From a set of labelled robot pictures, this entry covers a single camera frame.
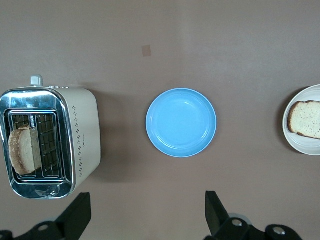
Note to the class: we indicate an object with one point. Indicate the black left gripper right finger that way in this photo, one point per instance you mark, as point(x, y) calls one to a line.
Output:
point(217, 215)

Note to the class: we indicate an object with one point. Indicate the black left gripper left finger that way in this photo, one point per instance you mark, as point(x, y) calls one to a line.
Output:
point(75, 217)

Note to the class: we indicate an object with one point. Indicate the bread slice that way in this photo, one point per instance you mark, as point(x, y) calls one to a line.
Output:
point(307, 120)
point(22, 150)

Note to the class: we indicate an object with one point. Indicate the blue plate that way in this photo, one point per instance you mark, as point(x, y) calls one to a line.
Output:
point(181, 122)

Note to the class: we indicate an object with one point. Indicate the beige plate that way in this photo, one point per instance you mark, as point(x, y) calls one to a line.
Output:
point(300, 147)

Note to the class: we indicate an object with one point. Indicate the beige chrome toaster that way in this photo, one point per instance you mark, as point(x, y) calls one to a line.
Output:
point(82, 130)

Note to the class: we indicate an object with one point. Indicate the brown tape patch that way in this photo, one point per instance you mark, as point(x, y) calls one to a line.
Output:
point(146, 50)

